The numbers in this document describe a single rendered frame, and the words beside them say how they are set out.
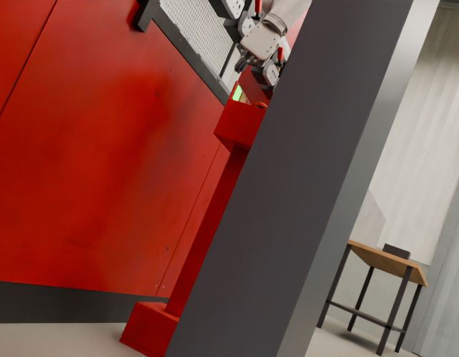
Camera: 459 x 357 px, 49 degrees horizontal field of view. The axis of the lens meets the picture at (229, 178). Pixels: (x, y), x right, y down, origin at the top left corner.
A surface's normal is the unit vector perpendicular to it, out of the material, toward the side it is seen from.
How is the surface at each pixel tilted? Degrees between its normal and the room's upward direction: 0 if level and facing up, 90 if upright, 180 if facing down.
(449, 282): 90
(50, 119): 90
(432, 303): 90
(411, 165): 90
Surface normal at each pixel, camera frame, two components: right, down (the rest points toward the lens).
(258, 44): -0.11, -0.08
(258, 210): -0.39, -0.29
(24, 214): 0.87, 0.31
